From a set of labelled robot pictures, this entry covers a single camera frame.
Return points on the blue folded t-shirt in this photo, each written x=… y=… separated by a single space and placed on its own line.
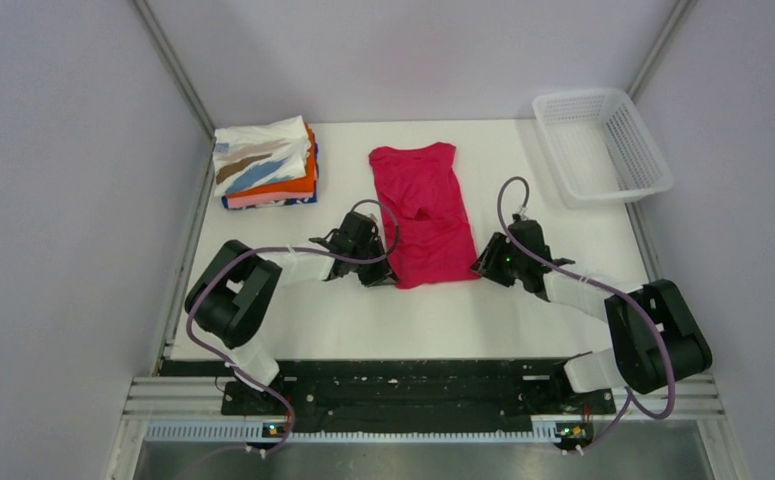
x=296 y=189

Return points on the pink folded t-shirt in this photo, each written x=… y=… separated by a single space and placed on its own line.
x=256 y=200

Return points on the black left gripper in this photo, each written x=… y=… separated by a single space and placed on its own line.
x=383 y=274

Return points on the white patterned folded t-shirt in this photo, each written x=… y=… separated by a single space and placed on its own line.
x=246 y=157

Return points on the white slotted cable duct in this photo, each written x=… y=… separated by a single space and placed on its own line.
x=257 y=432

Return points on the crimson red t-shirt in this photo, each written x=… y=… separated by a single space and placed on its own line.
x=424 y=212

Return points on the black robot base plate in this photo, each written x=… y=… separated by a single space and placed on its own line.
x=404 y=396

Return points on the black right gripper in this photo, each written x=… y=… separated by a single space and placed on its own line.
x=485 y=267

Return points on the aluminium rail frame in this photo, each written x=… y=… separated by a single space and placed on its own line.
x=696 y=398

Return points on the white plastic basket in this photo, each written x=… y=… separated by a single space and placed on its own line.
x=600 y=151

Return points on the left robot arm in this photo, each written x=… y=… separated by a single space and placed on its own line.
x=228 y=303

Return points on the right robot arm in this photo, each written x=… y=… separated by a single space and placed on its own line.
x=654 y=335

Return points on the orange folded t-shirt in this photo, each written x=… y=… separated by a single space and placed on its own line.
x=259 y=164

